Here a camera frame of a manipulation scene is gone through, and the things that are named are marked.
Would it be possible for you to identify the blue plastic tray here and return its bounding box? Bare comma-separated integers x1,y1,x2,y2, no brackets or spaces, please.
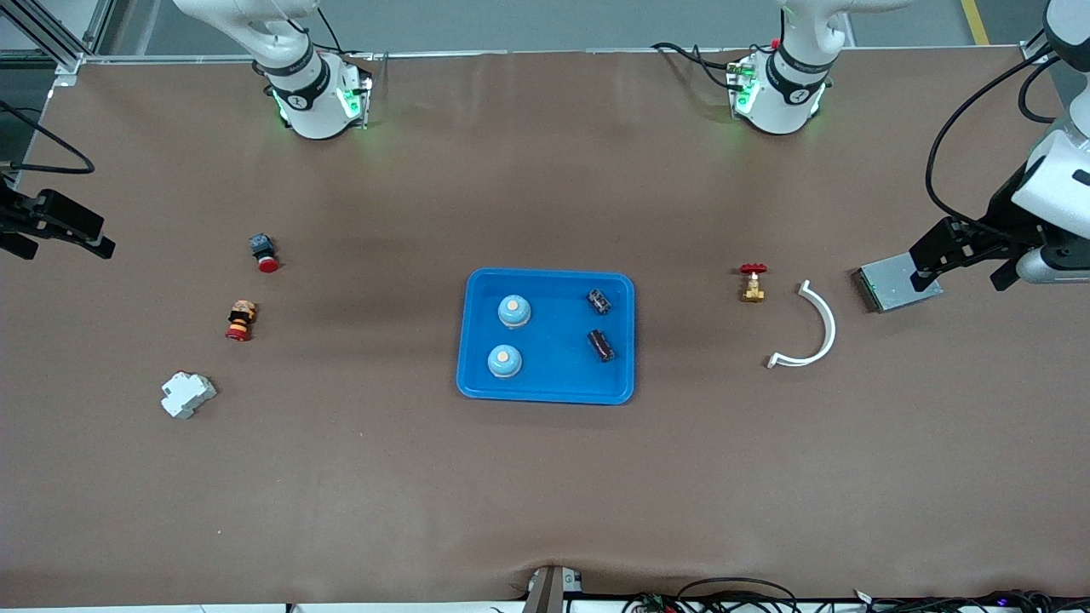
456,268,637,406

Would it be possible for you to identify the grey metal power supply box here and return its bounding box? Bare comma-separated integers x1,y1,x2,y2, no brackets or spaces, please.
852,249,945,314

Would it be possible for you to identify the white curved plastic strip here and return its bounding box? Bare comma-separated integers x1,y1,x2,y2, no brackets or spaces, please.
766,280,837,370

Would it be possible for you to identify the white circuit breaker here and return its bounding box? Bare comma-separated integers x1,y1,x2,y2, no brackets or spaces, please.
160,371,218,421

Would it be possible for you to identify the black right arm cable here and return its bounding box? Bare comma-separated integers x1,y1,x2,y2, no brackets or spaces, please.
0,100,95,184

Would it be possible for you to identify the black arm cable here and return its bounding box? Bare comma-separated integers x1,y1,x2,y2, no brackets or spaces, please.
0,100,95,184
925,30,1061,231

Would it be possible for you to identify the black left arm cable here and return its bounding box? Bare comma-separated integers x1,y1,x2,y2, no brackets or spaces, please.
925,30,1061,231

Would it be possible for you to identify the red yellow push button switch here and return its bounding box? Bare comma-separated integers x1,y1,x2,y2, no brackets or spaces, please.
225,300,258,342

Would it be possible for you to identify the black table edge cable bundle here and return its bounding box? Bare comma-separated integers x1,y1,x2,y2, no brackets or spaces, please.
622,577,1090,613

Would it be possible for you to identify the aluminium table edge rail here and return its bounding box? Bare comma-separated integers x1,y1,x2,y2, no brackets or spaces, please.
81,47,1048,65

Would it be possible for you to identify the metal table edge bracket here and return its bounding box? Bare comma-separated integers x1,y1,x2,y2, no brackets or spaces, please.
521,564,587,613

